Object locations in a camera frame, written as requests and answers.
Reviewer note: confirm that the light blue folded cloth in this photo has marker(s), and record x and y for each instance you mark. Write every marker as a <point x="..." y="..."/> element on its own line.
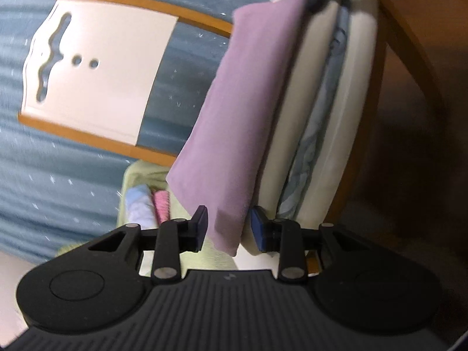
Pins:
<point x="140" y="208"/>

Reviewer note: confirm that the white wooden chair back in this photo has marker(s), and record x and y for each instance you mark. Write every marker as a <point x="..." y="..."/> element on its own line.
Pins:
<point x="98" y="69"/>

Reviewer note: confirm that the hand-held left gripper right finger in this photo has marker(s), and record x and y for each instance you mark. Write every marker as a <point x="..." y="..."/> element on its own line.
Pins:
<point x="260" y="232"/>

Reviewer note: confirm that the purple garment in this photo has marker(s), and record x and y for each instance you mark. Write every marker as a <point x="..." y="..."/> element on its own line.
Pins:
<point x="237" y="109"/>

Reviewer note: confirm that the pale blue sheet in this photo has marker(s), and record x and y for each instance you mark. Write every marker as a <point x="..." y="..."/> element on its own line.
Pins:
<point x="318" y="128"/>

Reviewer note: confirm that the pink patterned cloth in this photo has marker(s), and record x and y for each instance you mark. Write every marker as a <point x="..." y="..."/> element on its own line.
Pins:
<point x="162" y="204"/>

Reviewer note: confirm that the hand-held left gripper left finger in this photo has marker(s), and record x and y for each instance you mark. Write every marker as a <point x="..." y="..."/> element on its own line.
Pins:
<point x="200" y="232"/>

